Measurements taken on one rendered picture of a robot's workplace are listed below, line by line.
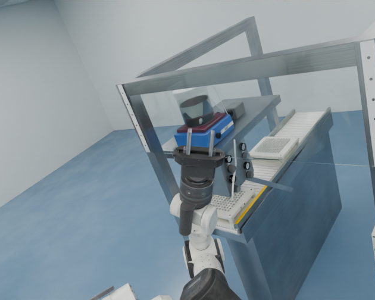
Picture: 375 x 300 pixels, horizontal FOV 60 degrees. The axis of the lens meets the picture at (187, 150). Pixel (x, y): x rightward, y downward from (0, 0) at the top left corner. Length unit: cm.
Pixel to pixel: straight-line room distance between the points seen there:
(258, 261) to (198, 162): 123
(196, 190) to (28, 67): 598
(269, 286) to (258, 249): 29
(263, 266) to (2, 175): 508
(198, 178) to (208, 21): 436
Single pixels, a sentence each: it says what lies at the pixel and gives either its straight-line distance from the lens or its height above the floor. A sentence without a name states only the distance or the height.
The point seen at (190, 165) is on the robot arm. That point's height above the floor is 156.
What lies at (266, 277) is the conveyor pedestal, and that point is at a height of 41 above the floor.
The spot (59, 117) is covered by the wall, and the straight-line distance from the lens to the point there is 677.
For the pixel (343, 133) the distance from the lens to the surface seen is 98.
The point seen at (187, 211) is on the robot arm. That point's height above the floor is 145.
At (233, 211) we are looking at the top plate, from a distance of 162.
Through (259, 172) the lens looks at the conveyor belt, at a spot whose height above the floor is 89.
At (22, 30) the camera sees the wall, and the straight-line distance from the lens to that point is 678.
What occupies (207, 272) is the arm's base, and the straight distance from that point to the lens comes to 86.
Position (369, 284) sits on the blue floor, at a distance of 250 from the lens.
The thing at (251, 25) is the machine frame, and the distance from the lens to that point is 226.
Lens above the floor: 190
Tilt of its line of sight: 23 degrees down
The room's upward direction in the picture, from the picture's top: 21 degrees counter-clockwise
